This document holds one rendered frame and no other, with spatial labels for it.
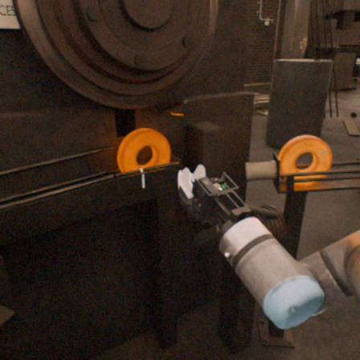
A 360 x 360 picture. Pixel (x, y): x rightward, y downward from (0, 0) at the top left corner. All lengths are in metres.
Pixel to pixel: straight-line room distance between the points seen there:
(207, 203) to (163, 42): 0.37
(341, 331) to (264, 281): 0.99
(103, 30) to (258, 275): 0.53
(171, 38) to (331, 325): 1.22
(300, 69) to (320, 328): 2.47
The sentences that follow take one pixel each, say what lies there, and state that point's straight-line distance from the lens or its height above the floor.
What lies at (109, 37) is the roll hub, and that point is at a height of 1.04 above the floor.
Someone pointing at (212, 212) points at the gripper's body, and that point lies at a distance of 0.62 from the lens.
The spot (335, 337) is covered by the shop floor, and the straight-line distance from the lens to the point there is 1.46.
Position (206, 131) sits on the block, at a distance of 0.93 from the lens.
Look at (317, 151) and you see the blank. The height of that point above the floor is 0.74.
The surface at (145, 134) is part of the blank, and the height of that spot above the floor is 0.80.
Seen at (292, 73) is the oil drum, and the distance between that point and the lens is 3.39.
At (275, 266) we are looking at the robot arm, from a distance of 0.52.
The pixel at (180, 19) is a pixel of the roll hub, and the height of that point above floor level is 1.08.
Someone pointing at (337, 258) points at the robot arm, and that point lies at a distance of 0.62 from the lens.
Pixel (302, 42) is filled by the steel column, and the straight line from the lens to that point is 5.07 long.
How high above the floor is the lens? 1.03
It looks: 23 degrees down
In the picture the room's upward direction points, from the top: straight up
